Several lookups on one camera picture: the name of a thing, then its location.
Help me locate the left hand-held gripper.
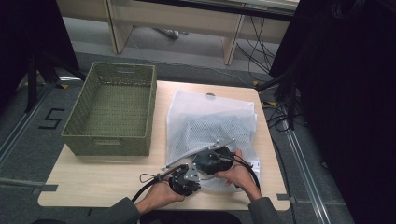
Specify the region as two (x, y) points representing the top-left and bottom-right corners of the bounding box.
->
(168, 163), (202, 197)

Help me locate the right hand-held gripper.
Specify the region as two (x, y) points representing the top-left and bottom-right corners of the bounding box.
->
(192, 138), (236, 175)

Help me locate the white mesh laundry bag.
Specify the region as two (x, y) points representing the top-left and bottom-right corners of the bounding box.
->
(161, 88), (262, 193)

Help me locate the green woven basket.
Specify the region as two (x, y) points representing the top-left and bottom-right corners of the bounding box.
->
(60, 62), (158, 157)

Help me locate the person's left hand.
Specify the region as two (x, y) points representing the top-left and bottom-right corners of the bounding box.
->
(136, 180), (187, 216)

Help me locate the person's right hand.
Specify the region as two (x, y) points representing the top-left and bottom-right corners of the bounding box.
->
(214, 149), (262, 203)

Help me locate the grey tape strip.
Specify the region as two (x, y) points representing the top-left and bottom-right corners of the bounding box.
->
(30, 183), (59, 196)
(276, 192), (297, 203)

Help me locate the black metal stand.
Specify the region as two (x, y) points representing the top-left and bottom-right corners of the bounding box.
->
(23, 50), (89, 114)
(257, 69), (302, 132)

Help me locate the white power strip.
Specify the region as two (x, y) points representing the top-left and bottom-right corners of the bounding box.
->
(152, 27), (189, 40)

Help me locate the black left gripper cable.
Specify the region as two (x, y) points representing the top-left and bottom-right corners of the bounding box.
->
(130, 163), (189, 203)

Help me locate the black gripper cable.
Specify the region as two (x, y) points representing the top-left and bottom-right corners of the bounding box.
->
(130, 163), (189, 203)
(232, 154), (262, 191)

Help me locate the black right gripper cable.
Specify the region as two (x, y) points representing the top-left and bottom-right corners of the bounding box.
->
(232, 154), (262, 191)

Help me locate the metal floor rail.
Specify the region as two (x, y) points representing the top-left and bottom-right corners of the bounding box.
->
(284, 127), (332, 224)
(0, 83), (55, 166)

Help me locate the bundle of black cables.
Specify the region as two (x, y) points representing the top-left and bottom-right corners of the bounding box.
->
(235, 15), (283, 77)

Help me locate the wooden desk frame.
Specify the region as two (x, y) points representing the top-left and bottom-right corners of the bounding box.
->
(55, 0), (301, 66)

